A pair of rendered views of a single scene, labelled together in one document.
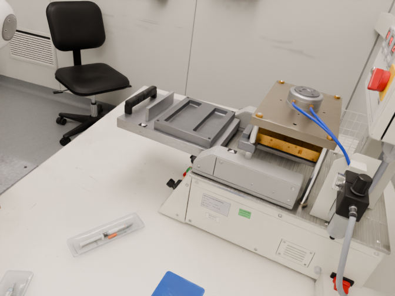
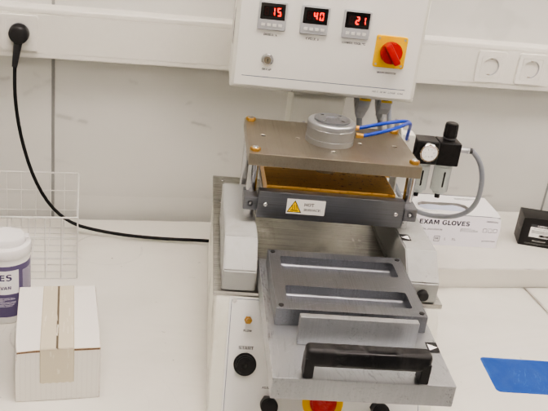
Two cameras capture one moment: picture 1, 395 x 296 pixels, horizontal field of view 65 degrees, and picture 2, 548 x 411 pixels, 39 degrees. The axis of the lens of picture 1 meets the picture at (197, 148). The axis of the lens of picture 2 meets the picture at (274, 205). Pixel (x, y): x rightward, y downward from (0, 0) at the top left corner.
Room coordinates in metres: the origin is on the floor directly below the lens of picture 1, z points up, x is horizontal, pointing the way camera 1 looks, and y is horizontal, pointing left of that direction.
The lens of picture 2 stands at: (1.30, 0.81, 1.50)
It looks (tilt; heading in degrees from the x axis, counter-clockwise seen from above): 23 degrees down; 244
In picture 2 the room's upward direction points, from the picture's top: 7 degrees clockwise
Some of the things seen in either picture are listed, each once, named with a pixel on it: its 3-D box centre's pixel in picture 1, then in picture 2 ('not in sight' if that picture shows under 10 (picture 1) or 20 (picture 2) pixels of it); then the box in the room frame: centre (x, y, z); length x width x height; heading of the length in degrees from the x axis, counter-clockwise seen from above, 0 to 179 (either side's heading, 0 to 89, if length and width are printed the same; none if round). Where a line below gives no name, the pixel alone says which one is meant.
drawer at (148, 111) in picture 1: (181, 118); (346, 314); (0.80, 0.06, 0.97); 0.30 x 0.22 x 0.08; 71
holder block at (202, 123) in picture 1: (197, 119); (342, 288); (0.78, 0.01, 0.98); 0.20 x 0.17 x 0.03; 161
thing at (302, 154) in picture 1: (295, 123); (329, 166); (0.69, -0.23, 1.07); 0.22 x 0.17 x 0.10; 161
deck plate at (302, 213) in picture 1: (293, 171); (311, 232); (0.69, -0.26, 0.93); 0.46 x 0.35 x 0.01; 71
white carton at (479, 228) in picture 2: not in sight; (441, 218); (0.25, -0.45, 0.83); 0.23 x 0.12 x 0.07; 163
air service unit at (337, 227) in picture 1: (344, 199); (432, 161); (0.45, -0.28, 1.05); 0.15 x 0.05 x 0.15; 161
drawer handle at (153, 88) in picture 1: (141, 98); (367, 362); (0.84, 0.19, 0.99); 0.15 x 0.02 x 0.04; 161
